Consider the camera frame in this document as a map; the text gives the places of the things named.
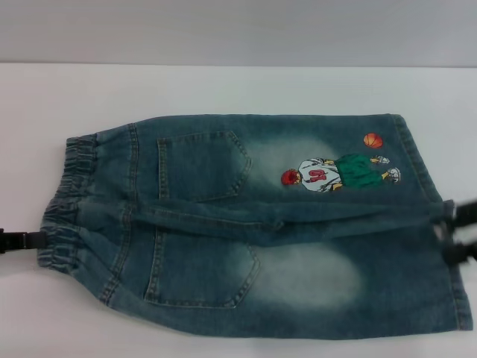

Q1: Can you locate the blue denim shorts basketball print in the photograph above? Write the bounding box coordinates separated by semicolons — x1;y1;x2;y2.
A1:
35;113;477;351

